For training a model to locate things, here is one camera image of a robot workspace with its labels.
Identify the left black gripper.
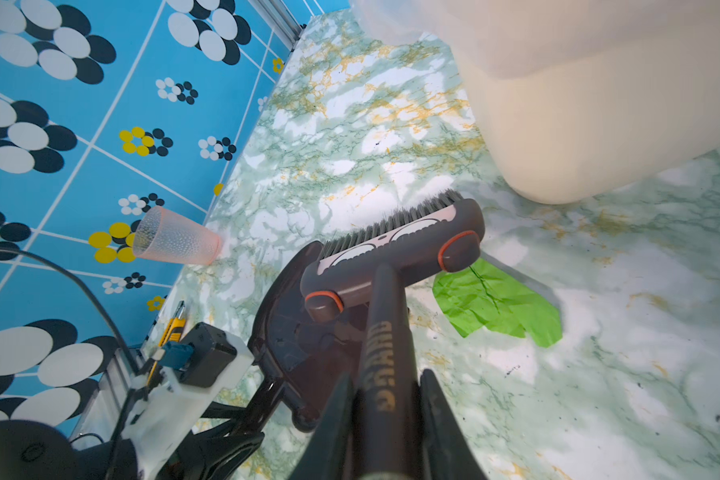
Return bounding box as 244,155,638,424
157,379,284,479

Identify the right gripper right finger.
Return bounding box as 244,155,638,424
419,369,488,480

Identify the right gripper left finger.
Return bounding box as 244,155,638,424
289,374,355,480

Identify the black pink hand brush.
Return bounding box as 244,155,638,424
300,189,485,479

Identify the black dustpan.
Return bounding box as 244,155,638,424
241,241,368,433

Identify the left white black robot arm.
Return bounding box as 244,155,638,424
0,323,267,479

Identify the green crumpled paper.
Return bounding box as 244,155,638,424
432,259,563,348

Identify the pink translucent cup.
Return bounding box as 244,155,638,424
132,206,222,265

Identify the beige trash bin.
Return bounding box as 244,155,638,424
456,7,720,204

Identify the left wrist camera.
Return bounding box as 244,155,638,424
115,323,254,479

